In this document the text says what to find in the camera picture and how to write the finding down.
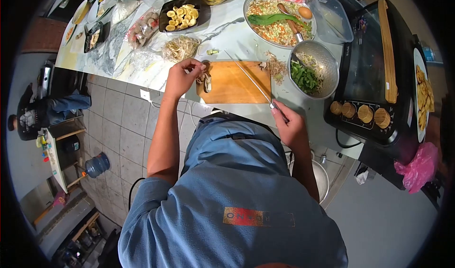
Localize metal bowl with greens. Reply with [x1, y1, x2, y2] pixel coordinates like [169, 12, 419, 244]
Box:
[287, 40, 340, 100]

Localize pile of sprout scraps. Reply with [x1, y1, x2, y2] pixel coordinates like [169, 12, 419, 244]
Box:
[264, 51, 288, 86]

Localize yellow rimmed plate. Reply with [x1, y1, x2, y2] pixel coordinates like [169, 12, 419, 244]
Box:
[72, 0, 92, 26]

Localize metal plate of chopped vegetables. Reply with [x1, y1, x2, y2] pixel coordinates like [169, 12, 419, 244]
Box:
[243, 0, 317, 49]

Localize blue water jug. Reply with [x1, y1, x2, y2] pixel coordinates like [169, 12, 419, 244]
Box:
[84, 152, 111, 179]

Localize crumpled clear plastic bag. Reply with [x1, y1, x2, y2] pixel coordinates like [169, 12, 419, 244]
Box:
[124, 49, 161, 77]

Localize white plate of fried food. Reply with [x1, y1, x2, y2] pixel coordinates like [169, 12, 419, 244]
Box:
[413, 47, 436, 143]

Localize small black food tray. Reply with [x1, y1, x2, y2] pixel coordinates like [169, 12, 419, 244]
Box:
[83, 21, 111, 54]

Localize bag of meatballs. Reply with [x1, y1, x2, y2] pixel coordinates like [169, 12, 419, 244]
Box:
[127, 8, 161, 50]

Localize person's left hand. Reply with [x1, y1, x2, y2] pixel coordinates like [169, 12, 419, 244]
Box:
[164, 58, 207, 102]

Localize small cluttered side table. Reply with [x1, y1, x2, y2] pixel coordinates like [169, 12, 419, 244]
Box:
[35, 125, 88, 195]

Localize black dish of banana slices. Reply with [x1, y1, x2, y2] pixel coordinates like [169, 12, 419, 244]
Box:
[159, 0, 211, 34]

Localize sliced mushroom pieces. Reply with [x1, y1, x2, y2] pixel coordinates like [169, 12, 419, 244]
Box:
[196, 72, 213, 93]

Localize clear plastic container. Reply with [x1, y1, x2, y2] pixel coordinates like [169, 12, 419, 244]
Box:
[309, 0, 355, 44]

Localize metal pot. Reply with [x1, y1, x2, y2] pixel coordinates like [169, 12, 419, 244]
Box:
[288, 150, 330, 205]

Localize person's right thumb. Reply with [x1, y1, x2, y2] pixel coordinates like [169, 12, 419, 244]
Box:
[270, 106, 285, 126]

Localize black countertop oven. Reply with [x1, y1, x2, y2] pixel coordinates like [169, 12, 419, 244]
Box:
[323, 0, 424, 147]

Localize person's right hand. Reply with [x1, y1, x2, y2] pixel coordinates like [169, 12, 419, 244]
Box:
[270, 99, 308, 150]

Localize person's body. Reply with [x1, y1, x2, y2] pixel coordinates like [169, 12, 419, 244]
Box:
[118, 112, 349, 268]

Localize long kitchen knife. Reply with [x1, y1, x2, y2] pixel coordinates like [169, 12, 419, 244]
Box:
[224, 49, 290, 123]

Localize wooden handled spoon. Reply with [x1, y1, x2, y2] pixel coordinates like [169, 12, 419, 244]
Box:
[277, 3, 305, 43]

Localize white plate with food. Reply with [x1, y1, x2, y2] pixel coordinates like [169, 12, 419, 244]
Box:
[87, 0, 122, 24]

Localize pink plastic bag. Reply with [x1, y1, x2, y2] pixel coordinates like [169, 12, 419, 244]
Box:
[393, 142, 440, 194]

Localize person's left fingers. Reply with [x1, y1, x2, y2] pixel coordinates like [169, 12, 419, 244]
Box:
[179, 58, 207, 82]

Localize person's right fingers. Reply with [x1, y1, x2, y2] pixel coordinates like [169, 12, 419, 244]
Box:
[278, 99, 303, 121]

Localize green leaf vegetable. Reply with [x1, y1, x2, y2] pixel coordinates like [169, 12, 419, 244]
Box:
[247, 13, 312, 31]

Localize wooden cutting board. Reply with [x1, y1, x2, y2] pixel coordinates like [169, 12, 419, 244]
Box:
[196, 60, 273, 105]

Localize bag of bean sprouts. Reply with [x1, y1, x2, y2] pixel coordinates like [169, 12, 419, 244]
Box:
[161, 35, 202, 63]

